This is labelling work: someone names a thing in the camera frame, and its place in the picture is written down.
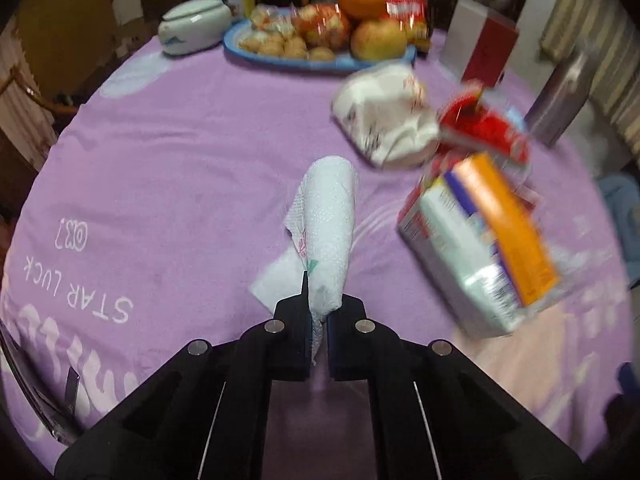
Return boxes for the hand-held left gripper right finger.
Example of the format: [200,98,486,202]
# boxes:
[327,296,586,480]

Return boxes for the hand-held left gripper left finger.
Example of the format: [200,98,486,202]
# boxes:
[54,271,313,480]

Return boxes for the white paper towel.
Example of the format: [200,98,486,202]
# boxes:
[250,156,358,366]

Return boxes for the orange and white carton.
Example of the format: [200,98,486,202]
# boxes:
[397,152,561,338]

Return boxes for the white plastic bag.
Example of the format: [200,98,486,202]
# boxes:
[332,63,441,168]

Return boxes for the red snack wrapper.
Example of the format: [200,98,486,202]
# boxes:
[437,82,531,163]

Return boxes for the purple tablecloth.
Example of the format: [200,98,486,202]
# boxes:
[0,10,636,480]

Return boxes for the blue plate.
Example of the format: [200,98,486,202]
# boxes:
[223,15,417,72]

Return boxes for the pile of small wrapped pastries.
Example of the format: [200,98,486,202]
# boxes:
[239,4,351,62]

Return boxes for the apple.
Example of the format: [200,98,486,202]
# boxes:
[350,18,407,61]

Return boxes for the blue cloth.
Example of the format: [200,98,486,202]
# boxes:
[597,175,640,261]

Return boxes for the white ceramic lidded dish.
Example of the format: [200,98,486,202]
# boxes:
[158,0,233,56]

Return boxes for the red and white box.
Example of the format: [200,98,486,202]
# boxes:
[440,0,520,88]

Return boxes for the steel bottle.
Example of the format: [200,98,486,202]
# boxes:
[524,47,596,148]

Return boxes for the red snack packets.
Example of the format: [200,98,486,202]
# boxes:
[385,0,431,53]

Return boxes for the wooden chair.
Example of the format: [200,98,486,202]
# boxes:
[0,25,81,201]

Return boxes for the striped cushion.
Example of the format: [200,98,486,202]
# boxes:
[540,0,640,116]

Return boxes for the chrome frame chair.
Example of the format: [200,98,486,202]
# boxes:
[0,320,81,446]

